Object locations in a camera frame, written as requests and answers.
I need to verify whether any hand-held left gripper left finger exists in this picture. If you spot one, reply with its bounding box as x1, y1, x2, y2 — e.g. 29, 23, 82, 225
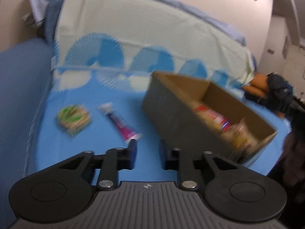
58, 139, 138, 191

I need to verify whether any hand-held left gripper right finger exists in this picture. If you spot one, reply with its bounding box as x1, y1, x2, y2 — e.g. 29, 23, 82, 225
159, 139, 239, 190

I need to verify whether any pink and white tube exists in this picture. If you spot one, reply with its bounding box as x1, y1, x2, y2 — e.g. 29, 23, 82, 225
98, 102, 143, 145

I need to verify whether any cardboard box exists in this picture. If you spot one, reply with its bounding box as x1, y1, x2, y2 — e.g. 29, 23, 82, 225
142, 71, 278, 166

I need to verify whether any red snack packet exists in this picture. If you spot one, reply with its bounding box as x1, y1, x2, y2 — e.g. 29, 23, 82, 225
194, 104, 233, 131

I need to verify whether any clear peanut snack packet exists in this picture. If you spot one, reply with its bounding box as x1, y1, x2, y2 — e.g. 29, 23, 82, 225
232, 122, 259, 152

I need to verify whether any round green rice cracker packet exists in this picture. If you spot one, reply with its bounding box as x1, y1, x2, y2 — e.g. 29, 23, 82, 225
57, 104, 91, 137

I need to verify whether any blue fan printed sheet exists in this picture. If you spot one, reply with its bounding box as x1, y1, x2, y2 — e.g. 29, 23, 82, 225
24, 0, 293, 184

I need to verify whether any orange cloth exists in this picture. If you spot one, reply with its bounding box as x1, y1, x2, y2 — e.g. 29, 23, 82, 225
242, 74, 270, 96

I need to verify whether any blue sofa cushion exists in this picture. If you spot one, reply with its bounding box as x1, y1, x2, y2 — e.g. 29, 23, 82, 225
0, 38, 56, 229

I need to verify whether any dark blue bag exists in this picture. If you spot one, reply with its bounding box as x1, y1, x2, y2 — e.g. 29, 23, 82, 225
244, 73, 295, 115

